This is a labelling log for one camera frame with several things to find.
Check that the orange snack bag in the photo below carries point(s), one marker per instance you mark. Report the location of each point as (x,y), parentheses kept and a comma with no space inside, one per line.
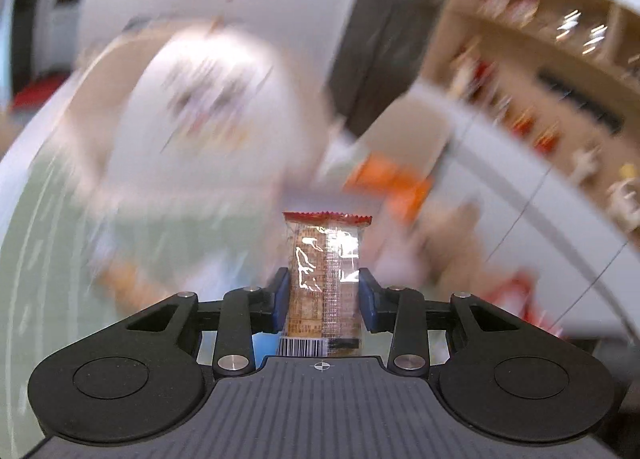
(392,181)

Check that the clear biscuit pack red ends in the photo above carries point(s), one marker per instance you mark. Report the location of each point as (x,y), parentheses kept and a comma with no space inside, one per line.
(322,279)

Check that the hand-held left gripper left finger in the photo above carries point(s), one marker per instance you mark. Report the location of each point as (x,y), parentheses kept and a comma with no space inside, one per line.
(280,299)

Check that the dark glass cabinet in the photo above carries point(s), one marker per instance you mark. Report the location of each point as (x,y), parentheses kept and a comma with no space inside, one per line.
(395,34)

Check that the green checked tablecloth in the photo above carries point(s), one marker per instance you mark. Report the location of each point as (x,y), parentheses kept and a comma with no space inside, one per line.
(60,264)

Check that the wooden wall shelf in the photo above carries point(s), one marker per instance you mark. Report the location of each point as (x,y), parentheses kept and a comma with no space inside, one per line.
(550,64)

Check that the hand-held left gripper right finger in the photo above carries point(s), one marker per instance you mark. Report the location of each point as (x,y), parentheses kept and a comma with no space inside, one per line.
(365,299)

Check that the printed mesh food cover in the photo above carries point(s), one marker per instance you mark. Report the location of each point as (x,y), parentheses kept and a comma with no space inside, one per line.
(200,104)

